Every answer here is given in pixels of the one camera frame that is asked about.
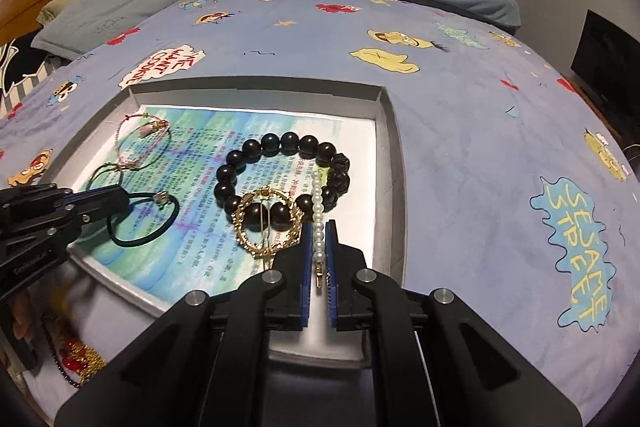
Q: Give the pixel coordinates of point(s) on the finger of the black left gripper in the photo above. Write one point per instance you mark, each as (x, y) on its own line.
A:
(98, 203)

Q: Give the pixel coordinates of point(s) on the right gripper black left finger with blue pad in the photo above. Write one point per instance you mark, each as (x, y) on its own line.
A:
(291, 306)

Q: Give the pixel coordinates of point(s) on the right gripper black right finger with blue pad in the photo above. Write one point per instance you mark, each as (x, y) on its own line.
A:
(347, 308)

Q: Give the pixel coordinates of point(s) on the striped black white pillow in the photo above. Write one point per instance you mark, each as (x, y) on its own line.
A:
(22, 69)

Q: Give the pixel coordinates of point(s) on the grey blue pillow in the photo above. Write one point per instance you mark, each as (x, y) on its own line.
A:
(87, 24)

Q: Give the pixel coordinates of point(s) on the yellow green pillow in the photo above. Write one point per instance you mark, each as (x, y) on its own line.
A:
(49, 12)

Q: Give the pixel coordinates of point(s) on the cartoon print blue bedsheet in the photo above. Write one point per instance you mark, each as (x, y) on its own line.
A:
(506, 202)

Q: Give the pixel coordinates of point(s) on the wooden tv stand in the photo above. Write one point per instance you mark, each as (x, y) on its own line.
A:
(621, 124)

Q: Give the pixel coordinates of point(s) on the black television screen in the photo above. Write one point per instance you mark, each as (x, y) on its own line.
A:
(607, 59)

